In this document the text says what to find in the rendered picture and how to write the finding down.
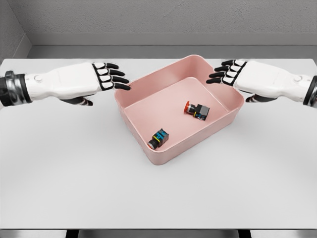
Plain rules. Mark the black-button industrial switch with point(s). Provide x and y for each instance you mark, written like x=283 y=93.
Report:
x=158 y=139

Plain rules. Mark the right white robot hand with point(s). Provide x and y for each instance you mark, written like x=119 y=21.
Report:
x=257 y=78

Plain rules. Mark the pink plastic basket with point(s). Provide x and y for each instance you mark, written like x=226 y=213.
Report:
x=178 y=109

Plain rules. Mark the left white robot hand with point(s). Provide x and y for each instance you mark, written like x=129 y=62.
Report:
x=79 y=79

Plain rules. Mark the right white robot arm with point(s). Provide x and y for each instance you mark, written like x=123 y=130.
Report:
x=302 y=88

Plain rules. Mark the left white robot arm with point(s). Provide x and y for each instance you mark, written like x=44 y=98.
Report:
x=24 y=86

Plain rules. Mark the red-button industrial switch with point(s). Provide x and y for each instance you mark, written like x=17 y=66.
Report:
x=198 y=110

